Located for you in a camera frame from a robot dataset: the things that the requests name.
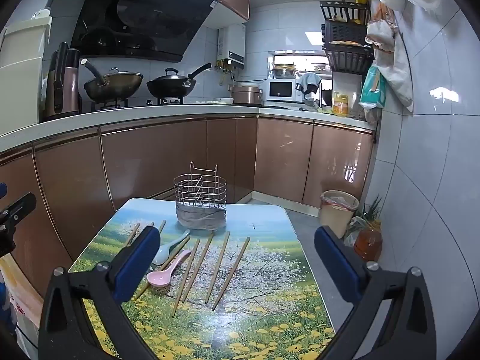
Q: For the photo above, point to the steel pot with glass lid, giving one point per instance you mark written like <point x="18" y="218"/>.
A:
<point x="284" y="72"/>

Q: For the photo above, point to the black range hood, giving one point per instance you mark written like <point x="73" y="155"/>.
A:
<point x="150" y="18"/>

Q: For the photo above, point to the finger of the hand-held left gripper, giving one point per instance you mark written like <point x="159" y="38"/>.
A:
<point x="2" y="190"/>
<point x="18" y="208"/>

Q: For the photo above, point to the pink thermos flask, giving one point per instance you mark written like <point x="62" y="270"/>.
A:
<point x="72" y="90"/>

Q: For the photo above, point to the white bowl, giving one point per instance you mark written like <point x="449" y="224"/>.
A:
<point x="225" y="101"/>

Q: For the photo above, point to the cream storage box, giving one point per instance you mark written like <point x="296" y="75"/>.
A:
<point x="22" y="71"/>

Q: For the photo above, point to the brass wok with lid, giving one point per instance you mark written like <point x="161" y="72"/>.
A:
<point x="116" y="82"/>

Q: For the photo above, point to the beige trash bin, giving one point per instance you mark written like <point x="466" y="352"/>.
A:
<point x="335" y="213"/>

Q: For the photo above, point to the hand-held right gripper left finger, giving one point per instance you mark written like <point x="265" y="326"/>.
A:
<point x="137" y="266"/>

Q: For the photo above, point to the crumpled clear plastic bag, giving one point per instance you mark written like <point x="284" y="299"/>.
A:
<point x="354" y="230"/>

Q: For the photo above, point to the black wok with lid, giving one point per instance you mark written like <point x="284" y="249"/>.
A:
<point x="170" y="84"/>

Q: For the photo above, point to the light blue ceramic spoon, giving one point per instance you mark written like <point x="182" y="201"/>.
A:
<point x="161" y="257"/>

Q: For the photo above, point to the yellow oil jug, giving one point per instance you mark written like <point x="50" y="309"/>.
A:
<point x="340" y="105"/>

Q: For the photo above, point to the teal tissue pack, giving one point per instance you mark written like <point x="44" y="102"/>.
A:
<point x="373" y="88"/>

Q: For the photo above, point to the folding table flower print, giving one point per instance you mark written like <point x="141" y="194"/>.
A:
<point x="150" y="165"/>

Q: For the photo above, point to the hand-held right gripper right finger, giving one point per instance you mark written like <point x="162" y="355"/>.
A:
<point x="337" y="266"/>

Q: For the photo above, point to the white kitchen countertop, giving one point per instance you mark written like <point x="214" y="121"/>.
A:
<point x="150" y="114"/>

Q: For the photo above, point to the copper rice cooker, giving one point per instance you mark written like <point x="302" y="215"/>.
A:
<point x="245" y="95"/>

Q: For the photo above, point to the grey blue towel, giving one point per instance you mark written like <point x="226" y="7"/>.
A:
<point x="309" y="80"/>

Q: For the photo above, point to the large white hanging bag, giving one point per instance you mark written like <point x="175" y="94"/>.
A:
<point x="397" y="78"/>

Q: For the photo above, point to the white microwave oven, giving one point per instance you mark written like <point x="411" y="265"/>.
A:
<point x="281" y="90"/>

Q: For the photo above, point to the brown thermos jug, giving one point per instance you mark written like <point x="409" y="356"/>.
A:
<point x="56" y="82"/>

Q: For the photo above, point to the white water heater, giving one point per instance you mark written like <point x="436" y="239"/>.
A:
<point x="232" y="43"/>

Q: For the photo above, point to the white and blue bag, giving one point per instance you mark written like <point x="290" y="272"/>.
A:
<point x="18" y="300"/>

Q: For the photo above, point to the gas stove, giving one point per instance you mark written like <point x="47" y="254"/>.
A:
<point x="112" y="104"/>

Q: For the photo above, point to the white orange hanging bag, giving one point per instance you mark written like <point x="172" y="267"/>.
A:
<point x="380" y="32"/>

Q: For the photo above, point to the black wall rack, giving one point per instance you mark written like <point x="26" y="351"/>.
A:
<point x="347" y="60"/>

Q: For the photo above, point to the group of bamboo chopsticks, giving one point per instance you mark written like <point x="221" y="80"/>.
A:
<point x="219" y="266"/>

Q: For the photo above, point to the amber oil bottle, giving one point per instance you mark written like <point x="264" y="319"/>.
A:
<point x="369" y="243"/>

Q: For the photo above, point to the green onions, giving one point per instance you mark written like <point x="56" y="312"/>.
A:
<point x="371" y="208"/>

